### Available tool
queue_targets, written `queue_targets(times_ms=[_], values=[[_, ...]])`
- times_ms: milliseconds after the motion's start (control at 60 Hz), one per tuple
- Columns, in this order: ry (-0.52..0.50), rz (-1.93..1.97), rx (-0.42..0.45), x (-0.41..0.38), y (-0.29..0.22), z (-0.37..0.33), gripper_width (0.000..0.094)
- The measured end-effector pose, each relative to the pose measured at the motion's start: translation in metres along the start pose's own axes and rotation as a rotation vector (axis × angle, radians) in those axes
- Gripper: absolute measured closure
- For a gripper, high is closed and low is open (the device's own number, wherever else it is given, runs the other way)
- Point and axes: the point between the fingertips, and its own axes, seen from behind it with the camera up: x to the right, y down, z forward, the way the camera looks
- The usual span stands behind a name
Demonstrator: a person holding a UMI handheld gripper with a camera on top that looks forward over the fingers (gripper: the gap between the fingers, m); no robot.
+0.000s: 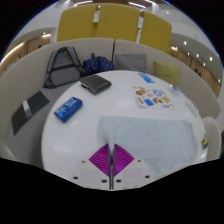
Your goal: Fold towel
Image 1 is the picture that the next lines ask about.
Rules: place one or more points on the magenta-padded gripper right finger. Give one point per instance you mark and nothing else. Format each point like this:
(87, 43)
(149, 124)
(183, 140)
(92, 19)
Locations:
(121, 160)

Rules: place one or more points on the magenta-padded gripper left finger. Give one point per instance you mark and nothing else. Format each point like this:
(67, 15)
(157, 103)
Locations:
(101, 160)

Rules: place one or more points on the light blue towel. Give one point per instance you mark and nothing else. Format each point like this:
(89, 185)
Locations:
(150, 140)

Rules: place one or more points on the blue rectangular box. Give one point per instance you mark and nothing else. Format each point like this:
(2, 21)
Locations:
(68, 109)

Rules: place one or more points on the colourful sticker sheet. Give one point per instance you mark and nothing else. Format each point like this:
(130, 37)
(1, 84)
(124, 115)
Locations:
(152, 97)

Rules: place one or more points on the dark brown wallet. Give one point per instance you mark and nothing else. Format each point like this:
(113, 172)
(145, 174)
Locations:
(96, 84)

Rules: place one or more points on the blue card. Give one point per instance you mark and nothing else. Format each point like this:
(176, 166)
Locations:
(146, 77)

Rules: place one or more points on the black laptop sleeve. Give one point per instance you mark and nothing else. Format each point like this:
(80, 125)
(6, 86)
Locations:
(36, 101)

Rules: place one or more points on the white flat box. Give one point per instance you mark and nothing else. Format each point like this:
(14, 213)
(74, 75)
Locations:
(192, 108)

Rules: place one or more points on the small clear blue-topped box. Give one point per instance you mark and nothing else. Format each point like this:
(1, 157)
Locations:
(175, 88)

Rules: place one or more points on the white round-backed chair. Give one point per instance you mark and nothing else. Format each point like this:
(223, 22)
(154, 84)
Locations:
(212, 133)

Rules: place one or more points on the dark blue dotted bag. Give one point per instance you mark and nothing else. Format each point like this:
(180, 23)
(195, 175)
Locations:
(98, 64)

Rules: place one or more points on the yellow-green cushion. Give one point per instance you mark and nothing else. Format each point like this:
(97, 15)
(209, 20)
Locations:
(166, 73)

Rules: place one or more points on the grey cushion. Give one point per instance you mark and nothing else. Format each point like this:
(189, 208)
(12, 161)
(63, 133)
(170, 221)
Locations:
(130, 62)

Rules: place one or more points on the grey backpack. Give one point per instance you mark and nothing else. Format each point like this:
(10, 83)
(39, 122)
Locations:
(63, 68)

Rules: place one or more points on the curved beige sofa bench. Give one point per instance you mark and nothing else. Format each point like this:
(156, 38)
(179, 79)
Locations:
(23, 73)

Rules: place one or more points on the yellow upholstered panel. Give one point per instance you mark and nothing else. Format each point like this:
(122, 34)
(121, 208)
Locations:
(77, 23)
(118, 22)
(156, 31)

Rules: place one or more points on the ceiling strip lights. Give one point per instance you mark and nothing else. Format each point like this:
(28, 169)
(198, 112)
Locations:
(83, 2)

